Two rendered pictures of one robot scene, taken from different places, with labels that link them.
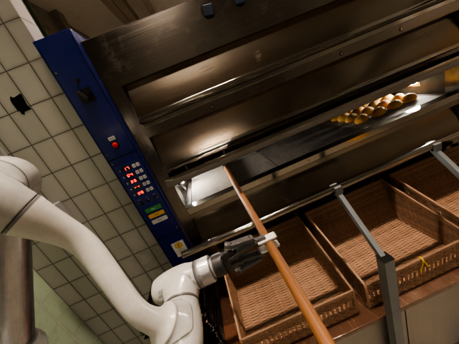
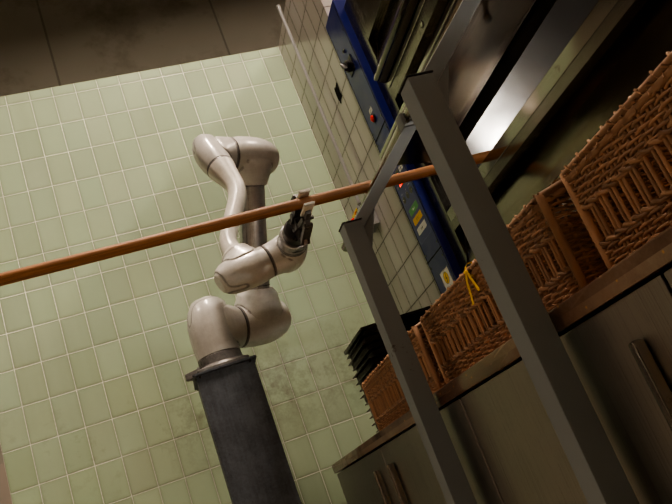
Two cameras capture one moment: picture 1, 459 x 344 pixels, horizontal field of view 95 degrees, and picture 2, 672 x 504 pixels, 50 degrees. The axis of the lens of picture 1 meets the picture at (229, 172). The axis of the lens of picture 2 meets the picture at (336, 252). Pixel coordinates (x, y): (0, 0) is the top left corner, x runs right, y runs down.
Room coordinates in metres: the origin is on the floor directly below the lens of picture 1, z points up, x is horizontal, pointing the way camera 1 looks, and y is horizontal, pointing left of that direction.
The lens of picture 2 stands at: (0.15, -1.72, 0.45)
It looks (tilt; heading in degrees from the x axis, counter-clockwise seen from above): 18 degrees up; 74
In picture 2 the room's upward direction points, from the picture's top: 21 degrees counter-clockwise
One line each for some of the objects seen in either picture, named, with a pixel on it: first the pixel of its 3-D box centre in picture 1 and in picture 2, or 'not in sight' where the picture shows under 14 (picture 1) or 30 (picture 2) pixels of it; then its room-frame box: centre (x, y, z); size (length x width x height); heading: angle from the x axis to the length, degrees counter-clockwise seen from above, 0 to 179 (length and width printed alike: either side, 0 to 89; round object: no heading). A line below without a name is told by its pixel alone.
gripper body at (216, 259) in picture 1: (225, 261); (297, 228); (0.58, 0.13, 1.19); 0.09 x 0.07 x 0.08; 93
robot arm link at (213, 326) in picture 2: not in sight; (212, 327); (0.31, 0.76, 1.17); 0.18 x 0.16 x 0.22; 26
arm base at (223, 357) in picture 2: not in sight; (216, 366); (0.28, 0.76, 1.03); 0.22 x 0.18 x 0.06; 0
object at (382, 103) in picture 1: (357, 107); not in sight; (1.62, -1.15, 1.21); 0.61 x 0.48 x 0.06; 2
